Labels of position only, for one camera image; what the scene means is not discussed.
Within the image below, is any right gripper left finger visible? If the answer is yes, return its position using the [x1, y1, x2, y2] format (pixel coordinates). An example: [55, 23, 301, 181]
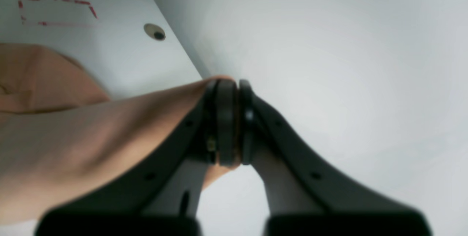
[35, 79, 238, 236]

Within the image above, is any red tape rectangle marking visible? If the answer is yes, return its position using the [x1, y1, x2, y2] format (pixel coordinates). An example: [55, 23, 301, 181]
[17, 0, 99, 27]

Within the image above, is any peach T-shirt with emoji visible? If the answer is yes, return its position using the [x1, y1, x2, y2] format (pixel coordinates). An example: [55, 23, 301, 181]
[0, 43, 232, 225]

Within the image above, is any right table grommet hole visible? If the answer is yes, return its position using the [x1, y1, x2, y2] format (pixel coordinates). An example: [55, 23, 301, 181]
[143, 23, 166, 41]

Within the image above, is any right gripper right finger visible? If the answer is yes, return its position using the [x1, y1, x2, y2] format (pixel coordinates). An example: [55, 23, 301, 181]
[238, 80, 432, 236]

